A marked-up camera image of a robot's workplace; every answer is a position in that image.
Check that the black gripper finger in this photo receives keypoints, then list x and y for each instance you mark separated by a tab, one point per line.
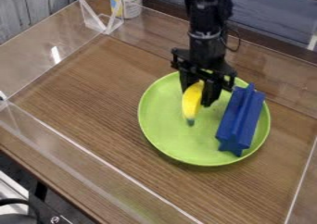
187	79
211	92

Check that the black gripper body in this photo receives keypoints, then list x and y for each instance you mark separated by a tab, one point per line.
203	60

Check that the blue star-shaped block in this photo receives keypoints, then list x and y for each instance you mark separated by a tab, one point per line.
240	120

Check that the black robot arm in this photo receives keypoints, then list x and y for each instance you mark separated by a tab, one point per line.
209	15

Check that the clear acrylic enclosure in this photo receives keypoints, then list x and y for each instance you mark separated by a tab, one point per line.
74	80

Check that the black device with knob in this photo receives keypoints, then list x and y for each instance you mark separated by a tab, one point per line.
55	211

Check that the yellow toy banana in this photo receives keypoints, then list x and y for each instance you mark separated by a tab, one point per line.
191	99

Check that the green round plate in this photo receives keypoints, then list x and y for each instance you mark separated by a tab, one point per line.
191	144

